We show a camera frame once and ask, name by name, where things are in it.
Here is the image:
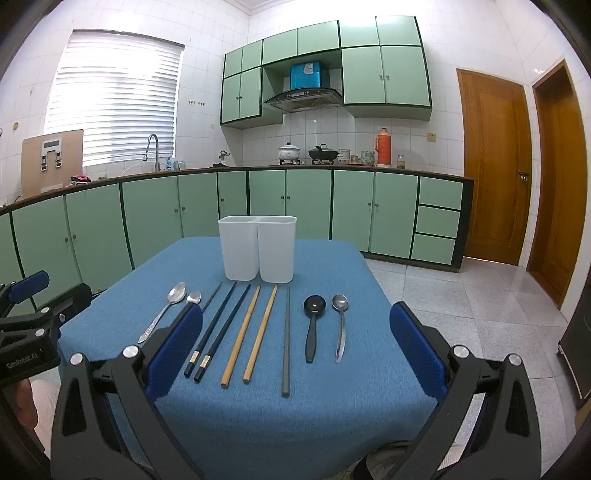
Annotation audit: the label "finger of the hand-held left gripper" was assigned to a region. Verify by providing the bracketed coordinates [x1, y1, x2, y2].
[0, 270, 51, 319]
[46, 282, 93, 343]

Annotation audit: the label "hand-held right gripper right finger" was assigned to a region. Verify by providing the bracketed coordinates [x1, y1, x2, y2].
[389, 301, 542, 480]

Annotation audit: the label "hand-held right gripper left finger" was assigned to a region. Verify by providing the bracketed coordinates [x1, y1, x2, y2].
[51, 302, 204, 480]

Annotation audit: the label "black chopstick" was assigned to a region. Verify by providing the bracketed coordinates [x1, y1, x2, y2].
[184, 281, 238, 377]
[193, 284, 251, 383]

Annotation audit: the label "large metal spoon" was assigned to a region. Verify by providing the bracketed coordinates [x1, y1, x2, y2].
[138, 282, 187, 343]

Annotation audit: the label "bamboo chopstick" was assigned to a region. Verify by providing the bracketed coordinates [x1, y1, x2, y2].
[243, 284, 279, 384]
[221, 285, 262, 387]

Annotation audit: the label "grey chopstick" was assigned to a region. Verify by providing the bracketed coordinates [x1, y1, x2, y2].
[202, 282, 223, 312]
[281, 288, 291, 398]

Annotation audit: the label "slim metal spoon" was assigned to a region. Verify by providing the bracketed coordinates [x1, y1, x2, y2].
[332, 294, 349, 363]

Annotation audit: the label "black plastic spoon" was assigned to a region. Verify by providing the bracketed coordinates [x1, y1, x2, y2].
[303, 295, 327, 363]

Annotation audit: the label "white two-compartment utensil holder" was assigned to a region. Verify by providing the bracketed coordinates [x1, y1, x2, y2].
[217, 215, 297, 284]

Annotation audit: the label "person's left forearm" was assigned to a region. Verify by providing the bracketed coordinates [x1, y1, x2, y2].
[11, 376, 63, 445]

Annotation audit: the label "blue tablecloth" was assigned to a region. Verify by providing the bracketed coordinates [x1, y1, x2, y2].
[58, 236, 439, 480]

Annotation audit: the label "brown board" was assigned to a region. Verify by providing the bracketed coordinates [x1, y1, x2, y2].
[21, 129, 85, 198]

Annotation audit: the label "white device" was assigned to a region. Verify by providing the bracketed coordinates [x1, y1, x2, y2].
[41, 140, 63, 171]

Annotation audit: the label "dark furniture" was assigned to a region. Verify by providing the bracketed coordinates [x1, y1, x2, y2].
[558, 305, 591, 407]

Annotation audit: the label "metal kitchen faucet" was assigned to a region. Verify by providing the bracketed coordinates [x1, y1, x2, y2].
[142, 134, 161, 172]

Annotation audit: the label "green base cabinets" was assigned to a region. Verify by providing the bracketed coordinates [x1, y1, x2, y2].
[0, 168, 475, 319]

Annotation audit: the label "wooden door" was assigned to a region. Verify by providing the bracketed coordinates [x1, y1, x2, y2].
[456, 68, 533, 267]
[526, 59, 589, 310]

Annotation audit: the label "white window blind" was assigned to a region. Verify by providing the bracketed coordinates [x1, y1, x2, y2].
[44, 30, 185, 168]

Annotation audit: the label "orange thermos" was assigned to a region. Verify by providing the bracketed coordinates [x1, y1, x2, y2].
[375, 127, 393, 168]

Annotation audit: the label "black cooking pot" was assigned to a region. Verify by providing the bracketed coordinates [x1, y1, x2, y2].
[308, 144, 339, 164]

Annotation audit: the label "black range hood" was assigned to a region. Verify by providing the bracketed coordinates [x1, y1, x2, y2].
[263, 88, 345, 113]

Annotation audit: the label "green wall cabinets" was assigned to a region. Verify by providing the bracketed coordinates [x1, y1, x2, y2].
[220, 15, 433, 130]

